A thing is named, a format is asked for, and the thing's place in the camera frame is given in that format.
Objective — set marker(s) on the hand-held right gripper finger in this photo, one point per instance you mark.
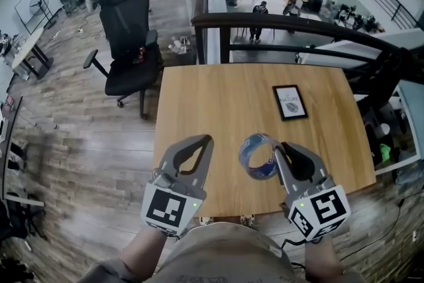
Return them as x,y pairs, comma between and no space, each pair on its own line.
285,175
318,165

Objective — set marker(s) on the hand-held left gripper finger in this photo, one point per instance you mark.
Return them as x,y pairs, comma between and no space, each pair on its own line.
170,150
207,162

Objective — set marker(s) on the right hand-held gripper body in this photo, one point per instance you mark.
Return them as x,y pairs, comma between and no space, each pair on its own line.
326,208

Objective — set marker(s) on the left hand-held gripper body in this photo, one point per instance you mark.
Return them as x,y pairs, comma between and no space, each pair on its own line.
165,205

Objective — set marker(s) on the blue patterned roll of tape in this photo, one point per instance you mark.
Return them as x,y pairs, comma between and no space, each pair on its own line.
246,155

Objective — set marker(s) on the person's left forearm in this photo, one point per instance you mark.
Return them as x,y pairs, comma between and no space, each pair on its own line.
140,250

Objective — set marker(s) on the person's right forearm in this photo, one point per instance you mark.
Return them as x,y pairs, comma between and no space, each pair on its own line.
321,261

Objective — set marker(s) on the person's patterned shoe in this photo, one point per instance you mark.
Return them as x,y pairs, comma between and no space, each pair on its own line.
247,220
206,221

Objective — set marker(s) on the black framed picture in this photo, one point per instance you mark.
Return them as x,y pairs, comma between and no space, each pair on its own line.
290,102

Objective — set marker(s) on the bright green object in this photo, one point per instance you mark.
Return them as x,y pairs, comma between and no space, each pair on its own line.
386,154

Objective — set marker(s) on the person's beige shirt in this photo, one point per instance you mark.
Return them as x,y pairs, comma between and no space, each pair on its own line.
225,255

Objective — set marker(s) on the cluster of plastic bottles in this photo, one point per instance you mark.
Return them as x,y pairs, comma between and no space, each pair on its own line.
179,44

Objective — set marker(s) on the black office chair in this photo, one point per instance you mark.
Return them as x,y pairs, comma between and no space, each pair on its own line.
129,43

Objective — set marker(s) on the dark wooden railing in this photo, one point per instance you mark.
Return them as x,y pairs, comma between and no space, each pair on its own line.
298,26

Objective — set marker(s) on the dark edged desk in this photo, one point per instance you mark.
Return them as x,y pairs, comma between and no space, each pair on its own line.
8,142

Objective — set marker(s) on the round white table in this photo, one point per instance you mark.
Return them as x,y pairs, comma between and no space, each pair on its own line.
28,48

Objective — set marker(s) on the black standing fan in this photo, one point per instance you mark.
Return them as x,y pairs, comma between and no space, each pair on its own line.
39,5

